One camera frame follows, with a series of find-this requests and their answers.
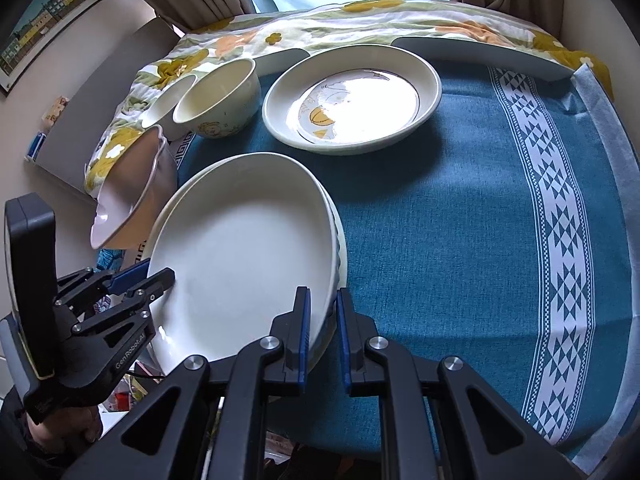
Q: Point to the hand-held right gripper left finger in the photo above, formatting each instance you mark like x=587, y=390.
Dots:
x=302, y=332

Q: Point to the blue patterned tablecloth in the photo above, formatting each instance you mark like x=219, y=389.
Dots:
x=450, y=210

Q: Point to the round plate with print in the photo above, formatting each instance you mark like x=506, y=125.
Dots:
x=350, y=105

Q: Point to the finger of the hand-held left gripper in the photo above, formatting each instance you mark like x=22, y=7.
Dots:
x=131, y=275
x=157, y=285

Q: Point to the pink wavy-rim bowl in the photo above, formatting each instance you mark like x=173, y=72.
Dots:
x=130, y=185

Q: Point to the floral quilted blanket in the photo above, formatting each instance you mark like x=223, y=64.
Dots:
x=350, y=25

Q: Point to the plain white bowl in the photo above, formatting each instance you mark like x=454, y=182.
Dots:
x=165, y=105

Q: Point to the white cabinet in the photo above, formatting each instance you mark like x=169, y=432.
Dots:
x=100, y=100

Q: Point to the framed wall poster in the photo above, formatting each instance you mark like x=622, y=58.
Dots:
x=45, y=20

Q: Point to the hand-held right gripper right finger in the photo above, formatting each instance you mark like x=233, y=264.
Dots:
x=343, y=340

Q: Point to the cream bowl with print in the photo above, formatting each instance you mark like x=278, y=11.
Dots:
x=215, y=91

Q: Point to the person's left hand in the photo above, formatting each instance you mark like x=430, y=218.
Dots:
x=65, y=427

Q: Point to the small blue packet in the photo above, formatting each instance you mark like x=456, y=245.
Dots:
x=36, y=146

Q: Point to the small cardboard box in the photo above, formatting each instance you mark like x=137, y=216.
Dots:
x=56, y=109

